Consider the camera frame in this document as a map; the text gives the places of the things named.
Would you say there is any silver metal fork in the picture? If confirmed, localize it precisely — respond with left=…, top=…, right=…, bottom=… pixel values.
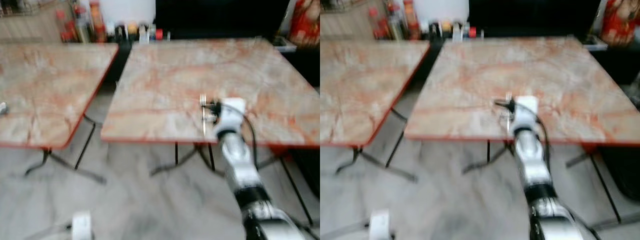
left=199, top=94, right=209, bottom=137
left=504, top=92, right=514, bottom=134

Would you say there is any large marble top table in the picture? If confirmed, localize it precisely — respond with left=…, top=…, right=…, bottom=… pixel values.
left=100, top=36, right=321, bottom=227
left=403, top=34, right=640, bottom=224

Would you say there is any small grey tray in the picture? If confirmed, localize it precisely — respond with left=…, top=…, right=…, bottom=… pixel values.
left=581, top=34, right=609, bottom=52
left=272, top=36, right=298, bottom=54

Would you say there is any black bulky object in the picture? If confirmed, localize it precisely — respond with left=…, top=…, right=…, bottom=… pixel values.
left=597, top=145, right=640, bottom=202
left=289, top=146, right=321, bottom=199

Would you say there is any white plastic bucket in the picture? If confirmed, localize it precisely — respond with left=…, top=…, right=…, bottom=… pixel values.
left=414, top=0, right=471, bottom=24

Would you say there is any red patterned bag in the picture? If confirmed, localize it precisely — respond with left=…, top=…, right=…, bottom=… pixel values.
left=600, top=0, right=639, bottom=47
left=288, top=0, right=321, bottom=48

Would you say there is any tall orange sauce bottle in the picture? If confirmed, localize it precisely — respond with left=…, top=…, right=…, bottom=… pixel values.
left=402, top=0, right=421, bottom=41
left=89, top=0, right=107, bottom=43

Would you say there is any dark bottle with red cap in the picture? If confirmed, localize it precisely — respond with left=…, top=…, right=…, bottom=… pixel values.
left=74, top=4, right=92, bottom=44
left=384, top=2, right=404, bottom=41

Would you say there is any small marble top table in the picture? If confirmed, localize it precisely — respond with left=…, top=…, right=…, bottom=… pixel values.
left=0, top=42, right=120, bottom=185
left=320, top=39, right=431, bottom=182

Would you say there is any small red sauce bottle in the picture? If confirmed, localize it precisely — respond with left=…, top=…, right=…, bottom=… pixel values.
left=368, top=7, right=383, bottom=40
left=55, top=9, right=71, bottom=43

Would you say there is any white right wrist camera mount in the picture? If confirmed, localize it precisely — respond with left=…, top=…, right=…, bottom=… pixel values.
left=512, top=95, right=540, bottom=133
left=215, top=98, right=247, bottom=137

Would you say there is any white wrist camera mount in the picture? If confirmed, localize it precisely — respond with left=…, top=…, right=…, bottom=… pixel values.
left=71, top=211, right=94, bottom=240
left=512, top=95, right=540, bottom=133
left=215, top=98, right=247, bottom=137
left=368, top=208, right=391, bottom=240

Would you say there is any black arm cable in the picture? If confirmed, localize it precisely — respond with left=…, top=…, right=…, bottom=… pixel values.
left=531, top=111, right=552, bottom=158
left=234, top=104, right=259, bottom=168

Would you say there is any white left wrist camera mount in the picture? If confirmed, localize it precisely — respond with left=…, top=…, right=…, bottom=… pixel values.
left=368, top=208, right=391, bottom=240
left=71, top=211, right=94, bottom=240

